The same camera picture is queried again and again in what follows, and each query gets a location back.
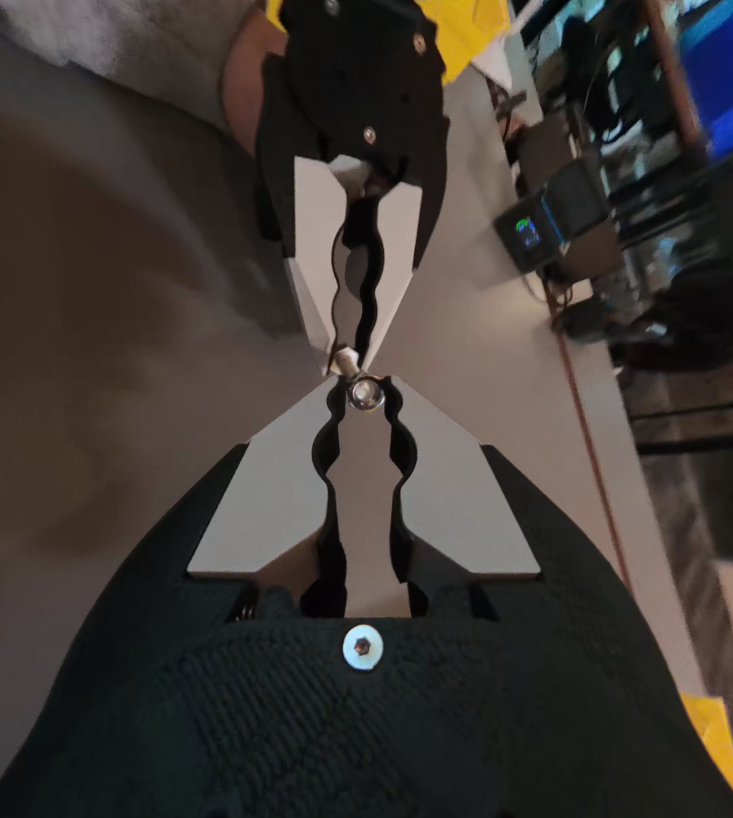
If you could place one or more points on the steel hex bolt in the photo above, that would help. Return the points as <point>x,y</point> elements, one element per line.
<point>344,361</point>

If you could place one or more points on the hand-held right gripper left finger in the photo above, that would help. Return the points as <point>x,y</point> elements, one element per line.
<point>270,505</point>

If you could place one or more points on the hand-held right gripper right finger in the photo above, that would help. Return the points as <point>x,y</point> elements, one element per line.
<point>462,511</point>

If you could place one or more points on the wooden top table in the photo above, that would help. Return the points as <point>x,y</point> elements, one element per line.
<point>673,76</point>

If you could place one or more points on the large yellow plastic bin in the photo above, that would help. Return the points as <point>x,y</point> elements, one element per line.
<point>711,728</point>
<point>469,35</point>

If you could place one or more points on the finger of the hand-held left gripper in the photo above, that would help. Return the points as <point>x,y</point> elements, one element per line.
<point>398,243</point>
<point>312,255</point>

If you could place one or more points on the person's left forearm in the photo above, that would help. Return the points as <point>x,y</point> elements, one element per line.
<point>117,38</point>

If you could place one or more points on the person's left hand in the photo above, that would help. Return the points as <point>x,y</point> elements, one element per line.
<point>242,89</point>

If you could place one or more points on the blue stacked bins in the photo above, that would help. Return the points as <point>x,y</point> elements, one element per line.
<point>724,83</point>

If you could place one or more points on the black device with colour screen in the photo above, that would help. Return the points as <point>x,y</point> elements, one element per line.
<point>520,246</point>

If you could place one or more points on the steel hex nut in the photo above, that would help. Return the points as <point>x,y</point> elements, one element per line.
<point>365,393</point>

